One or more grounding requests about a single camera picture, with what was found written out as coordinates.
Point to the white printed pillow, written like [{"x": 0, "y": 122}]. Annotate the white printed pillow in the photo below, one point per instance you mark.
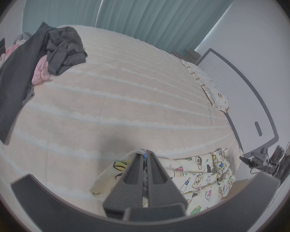
[{"x": 207, "y": 88}]

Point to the grey bedside table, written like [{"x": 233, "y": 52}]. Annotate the grey bedside table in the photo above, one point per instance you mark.
[{"x": 188, "y": 54}]

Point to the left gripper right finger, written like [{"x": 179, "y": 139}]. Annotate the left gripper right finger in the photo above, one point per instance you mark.
[{"x": 169, "y": 197}]

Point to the pile of clothes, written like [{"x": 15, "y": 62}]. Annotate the pile of clothes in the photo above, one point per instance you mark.
[{"x": 14, "y": 81}]

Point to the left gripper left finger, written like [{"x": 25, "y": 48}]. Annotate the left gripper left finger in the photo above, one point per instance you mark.
[{"x": 120, "y": 199}]

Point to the blue-green curtain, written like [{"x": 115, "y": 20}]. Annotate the blue-green curtain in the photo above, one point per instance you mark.
[
  {"x": 62, "y": 3},
  {"x": 171, "y": 13}
]

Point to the white printed pyjama top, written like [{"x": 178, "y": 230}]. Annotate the white printed pyjama top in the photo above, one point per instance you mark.
[{"x": 200, "y": 177}]

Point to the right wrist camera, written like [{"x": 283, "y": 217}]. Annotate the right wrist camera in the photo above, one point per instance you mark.
[{"x": 264, "y": 151}]

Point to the bed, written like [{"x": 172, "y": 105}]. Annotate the bed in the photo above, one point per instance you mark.
[{"x": 123, "y": 93}]

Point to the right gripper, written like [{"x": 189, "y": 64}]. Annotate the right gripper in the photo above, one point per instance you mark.
[{"x": 257, "y": 159}]

